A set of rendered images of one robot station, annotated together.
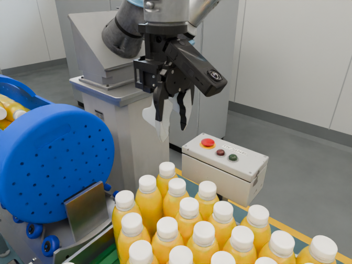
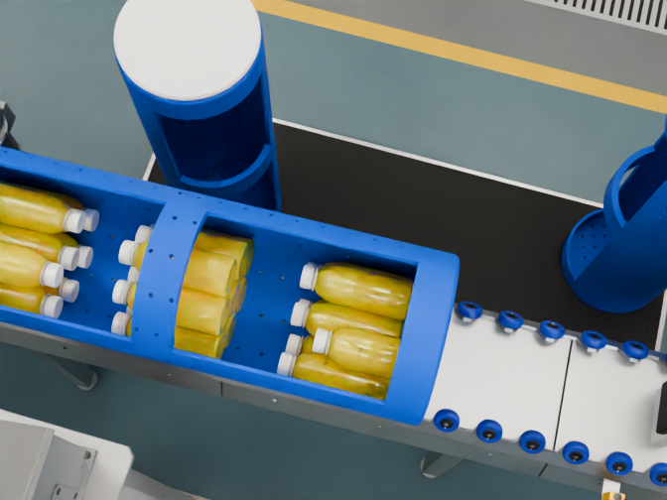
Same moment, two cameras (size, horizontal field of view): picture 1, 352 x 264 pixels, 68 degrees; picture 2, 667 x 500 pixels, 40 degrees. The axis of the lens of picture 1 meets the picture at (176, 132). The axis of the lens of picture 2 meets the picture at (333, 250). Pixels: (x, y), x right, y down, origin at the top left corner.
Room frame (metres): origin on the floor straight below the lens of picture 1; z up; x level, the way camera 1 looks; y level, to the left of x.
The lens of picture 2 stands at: (1.28, 0.62, 2.55)
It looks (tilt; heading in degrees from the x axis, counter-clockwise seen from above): 71 degrees down; 153
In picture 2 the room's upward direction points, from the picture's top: 2 degrees clockwise
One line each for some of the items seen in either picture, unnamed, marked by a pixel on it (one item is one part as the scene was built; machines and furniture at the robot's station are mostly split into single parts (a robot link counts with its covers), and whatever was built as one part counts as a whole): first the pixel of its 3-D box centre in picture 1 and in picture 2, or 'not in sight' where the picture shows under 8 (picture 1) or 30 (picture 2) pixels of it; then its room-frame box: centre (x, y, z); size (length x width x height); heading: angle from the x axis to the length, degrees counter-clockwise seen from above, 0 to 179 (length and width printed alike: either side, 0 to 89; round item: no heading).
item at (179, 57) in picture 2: not in sight; (187, 35); (0.31, 0.78, 1.03); 0.28 x 0.28 x 0.01
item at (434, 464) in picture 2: not in sight; (446, 454); (1.19, 0.99, 0.31); 0.06 x 0.06 x 0.63; 51
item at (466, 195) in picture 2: not in sight; (398, 246); (0.60, 1.18, 0.07); 1.50 x 0.52 x 0.15; 49
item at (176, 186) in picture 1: (177, 186); not in sight; (0.46, 0.00, 1.07); 0.04 x 0.04 x 0.02
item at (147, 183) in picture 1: (147, 183); not in sight; (0.47, 0.07, 1.07); 0.04 x 0.04 x 0.02
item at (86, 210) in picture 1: (86, 209); not in sight; (0.47, 0.22, 0.99); 0.10 x 0.02 x 0.12; 141
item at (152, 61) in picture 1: (163, 59); not in sight; (0.48, 0.02, 1.35); 0.09 x 0.08 x 0.12; 51
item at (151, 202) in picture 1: (149, 211); not in sight; (0.47, 0.07, 0.98); 0.07 x 0.07 x 0.17
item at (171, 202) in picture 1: (177, 215); not in sight; (0.46, 0.00, 0.98); 0.07 x 0.07 x 0.17
